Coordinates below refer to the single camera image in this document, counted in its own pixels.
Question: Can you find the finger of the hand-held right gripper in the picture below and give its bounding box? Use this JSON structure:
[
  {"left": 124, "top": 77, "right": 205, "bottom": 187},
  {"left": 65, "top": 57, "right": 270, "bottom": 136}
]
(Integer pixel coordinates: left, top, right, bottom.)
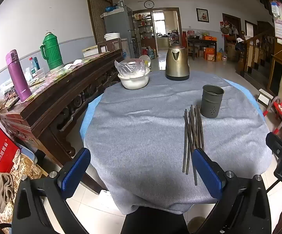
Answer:
[{"left": 265, "top": 132, "right": 282, "bottom": 162}]

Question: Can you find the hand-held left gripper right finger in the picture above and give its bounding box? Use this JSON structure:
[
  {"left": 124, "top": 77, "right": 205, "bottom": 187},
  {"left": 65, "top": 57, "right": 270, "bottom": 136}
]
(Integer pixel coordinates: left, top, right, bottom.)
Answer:
[{"left": 192, "top": 148, "right": 272, "bottom": 234}]

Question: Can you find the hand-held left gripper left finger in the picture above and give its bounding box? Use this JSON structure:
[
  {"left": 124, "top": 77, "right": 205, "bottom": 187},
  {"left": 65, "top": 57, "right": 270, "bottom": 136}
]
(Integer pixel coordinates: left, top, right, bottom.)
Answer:
[{"left": 11, "top": 147, "right": 91, "bottom": 234}]

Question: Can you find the bundle of dark chopsticks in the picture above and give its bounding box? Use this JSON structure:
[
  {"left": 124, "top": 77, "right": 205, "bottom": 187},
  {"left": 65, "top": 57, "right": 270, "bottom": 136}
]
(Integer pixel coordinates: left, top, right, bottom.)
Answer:
[{"left": 182, "top": 105, "right": 205, "bottom": 186}]

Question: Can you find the grey metal utensil holder cup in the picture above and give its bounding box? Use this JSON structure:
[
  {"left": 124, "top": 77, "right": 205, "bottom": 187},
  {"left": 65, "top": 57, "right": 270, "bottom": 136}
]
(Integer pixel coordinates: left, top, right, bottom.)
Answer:
[{"left": 200, "top": 84, "right": 225, "bottom": 119}]

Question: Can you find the white step stool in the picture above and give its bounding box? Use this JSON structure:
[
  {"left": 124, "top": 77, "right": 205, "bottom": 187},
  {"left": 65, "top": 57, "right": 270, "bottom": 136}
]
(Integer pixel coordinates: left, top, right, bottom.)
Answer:
[{"left": 256, "top": 88, "right": 275, "bottom": 108}]

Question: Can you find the golden foil pile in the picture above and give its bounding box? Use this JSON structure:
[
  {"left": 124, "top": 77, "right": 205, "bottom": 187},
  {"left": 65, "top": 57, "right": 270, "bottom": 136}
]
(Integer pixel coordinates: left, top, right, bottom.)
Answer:
[{"left": 0, "top": 155, "right": 43, "bottom": 227}]

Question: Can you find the light blue table cover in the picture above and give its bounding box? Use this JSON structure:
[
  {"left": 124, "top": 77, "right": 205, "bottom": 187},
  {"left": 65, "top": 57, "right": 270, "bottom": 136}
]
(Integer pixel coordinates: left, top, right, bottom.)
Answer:
[{"left": 80, "top": 78, "right": 266, "bottom": 139}]

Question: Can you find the dark carved wooden sideboard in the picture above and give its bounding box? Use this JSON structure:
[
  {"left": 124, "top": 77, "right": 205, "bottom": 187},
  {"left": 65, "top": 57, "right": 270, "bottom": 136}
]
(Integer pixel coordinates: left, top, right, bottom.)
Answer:
[{"left": 0, "top": 49, "right": 124, "bottom": 166}]

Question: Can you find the dark cloth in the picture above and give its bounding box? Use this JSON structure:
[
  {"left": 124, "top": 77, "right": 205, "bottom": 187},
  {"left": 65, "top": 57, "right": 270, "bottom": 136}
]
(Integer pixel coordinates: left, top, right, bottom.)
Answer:
[{"left": 120, "top": 207, "right": 189, "bottom": 234}]

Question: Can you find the grey tablecloth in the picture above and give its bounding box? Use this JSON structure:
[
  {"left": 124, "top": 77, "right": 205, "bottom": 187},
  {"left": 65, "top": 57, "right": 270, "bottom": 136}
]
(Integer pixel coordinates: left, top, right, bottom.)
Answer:
[{"left": 84, "top": 71, "right": 272, "bottom": 215}]

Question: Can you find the wooden stair railing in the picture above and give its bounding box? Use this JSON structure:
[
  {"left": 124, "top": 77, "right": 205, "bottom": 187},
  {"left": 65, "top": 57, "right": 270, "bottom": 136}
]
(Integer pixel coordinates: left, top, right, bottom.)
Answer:
[{"left": 237, "top": 21, "right": 278, "bottom": 76}]

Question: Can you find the white plastic bowl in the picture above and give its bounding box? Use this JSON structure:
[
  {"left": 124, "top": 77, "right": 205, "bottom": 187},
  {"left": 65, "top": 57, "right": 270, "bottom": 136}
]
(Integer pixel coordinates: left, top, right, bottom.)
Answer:
[{"left": 118, "top": 67, "right": 151, "bottom": 90}]

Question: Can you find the white cloth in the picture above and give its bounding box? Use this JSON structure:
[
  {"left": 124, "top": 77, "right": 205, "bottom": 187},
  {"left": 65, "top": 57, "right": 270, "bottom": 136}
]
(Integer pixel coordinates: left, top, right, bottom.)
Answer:
[{"left": 64, "top": 59, "right": 84, "bottom": 70}]

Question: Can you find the purple thermos bottle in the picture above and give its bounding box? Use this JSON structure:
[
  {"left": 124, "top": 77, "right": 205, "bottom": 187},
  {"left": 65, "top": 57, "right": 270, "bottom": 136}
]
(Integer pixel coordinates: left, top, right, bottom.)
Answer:
[{"left": 5, "top": 49, "right": 32, "bottom": 102}]

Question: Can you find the clear bottle with red cap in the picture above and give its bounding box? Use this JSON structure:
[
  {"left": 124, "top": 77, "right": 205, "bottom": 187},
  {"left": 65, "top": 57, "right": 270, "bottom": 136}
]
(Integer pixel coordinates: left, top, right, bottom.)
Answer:
[{"left": 29, "top": 57, "right": 38, "bottom": 78}]

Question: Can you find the golden electric kettle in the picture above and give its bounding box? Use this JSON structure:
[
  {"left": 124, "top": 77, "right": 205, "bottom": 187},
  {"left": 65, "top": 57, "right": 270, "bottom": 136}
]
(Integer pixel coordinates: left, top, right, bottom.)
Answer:
[{"left": 165, "top": 43, "right": 191, "bottom": 81}]

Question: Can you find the clear plastic bag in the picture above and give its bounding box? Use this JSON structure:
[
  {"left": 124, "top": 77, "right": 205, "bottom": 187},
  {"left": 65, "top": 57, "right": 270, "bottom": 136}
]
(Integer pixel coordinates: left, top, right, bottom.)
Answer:
[{"left": 114, "top": 58, "right": 146, "bottom": 77}]

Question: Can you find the orange carton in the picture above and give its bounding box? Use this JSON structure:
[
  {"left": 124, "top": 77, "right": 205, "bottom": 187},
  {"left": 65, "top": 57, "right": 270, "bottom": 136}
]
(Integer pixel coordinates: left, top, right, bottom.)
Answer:
[{"left": 204, "top": 47, "right": 216, "bottom": 61}]

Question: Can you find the green thermos jug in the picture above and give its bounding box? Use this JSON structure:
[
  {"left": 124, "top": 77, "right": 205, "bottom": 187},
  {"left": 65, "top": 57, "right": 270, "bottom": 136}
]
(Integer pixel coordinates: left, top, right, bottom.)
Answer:
[{"left": 40, "top": 32, "right": 64, "bottom": 71}]

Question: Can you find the dark wooden chair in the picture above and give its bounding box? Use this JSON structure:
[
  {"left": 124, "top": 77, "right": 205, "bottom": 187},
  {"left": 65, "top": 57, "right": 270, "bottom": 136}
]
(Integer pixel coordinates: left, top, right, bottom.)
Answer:
[{"left": 97, "top": 38, "right": 123, "bottom": 54}]

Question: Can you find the dark wooden side table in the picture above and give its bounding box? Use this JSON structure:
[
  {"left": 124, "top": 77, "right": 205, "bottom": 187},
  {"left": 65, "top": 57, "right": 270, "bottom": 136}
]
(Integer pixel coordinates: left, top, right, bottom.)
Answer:
[{"left": 187, "top": 35, "right": 217, "bottom": 60}]

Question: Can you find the small white fan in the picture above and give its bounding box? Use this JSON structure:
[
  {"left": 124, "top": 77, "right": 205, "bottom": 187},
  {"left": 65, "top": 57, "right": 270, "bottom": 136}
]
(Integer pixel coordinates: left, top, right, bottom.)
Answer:
[{"left": 139, "top": 55, "right": 152, "bottom": 69}]

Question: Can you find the white chest freezer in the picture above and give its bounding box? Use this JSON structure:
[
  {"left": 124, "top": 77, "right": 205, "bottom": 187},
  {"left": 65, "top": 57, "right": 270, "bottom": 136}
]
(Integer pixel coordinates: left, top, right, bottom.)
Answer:
[{"left": 120, "top": 38, "right": 133, "bottom": 59}]

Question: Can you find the white rice cooker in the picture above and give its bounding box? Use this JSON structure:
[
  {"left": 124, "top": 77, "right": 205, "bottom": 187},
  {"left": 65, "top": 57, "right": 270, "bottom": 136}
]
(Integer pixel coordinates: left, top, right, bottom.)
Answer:
[{"left": 104, "top": 32, "right": 121, "bottom": 42}]

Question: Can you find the grey refrigerator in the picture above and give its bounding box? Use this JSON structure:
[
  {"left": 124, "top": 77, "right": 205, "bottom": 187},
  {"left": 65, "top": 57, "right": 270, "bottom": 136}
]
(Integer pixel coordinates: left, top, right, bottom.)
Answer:
[{"left": 101, "top": 6, "right": 141, "bottom": 59}]

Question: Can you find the glass display shelf cabinet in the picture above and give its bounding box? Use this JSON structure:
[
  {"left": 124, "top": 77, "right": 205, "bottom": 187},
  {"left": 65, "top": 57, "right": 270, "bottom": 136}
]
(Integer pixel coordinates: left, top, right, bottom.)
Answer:
[{"left": 132, "top": 10, "right": 153, "bottom": 51}]

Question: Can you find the brown door with curtain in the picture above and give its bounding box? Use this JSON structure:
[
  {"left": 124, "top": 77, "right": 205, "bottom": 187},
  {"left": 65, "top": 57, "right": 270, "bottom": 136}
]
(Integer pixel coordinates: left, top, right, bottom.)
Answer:
[{"left": 85, "top": 0, "right": 113, "bottom": 45}]

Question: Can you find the pink wall calendar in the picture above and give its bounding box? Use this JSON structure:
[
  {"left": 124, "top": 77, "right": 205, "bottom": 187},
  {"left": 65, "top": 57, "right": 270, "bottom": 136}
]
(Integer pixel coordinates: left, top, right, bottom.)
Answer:
[{"left": 270, "top": 1, "right": 282, "bottom": 42}]

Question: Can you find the framed wall picture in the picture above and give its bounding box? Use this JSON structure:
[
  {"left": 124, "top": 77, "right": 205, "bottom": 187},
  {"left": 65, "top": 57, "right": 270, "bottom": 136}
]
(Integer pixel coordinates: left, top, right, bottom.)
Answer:
[{"left": 196, "top": 8, "right": 209, "bottom": 23}]

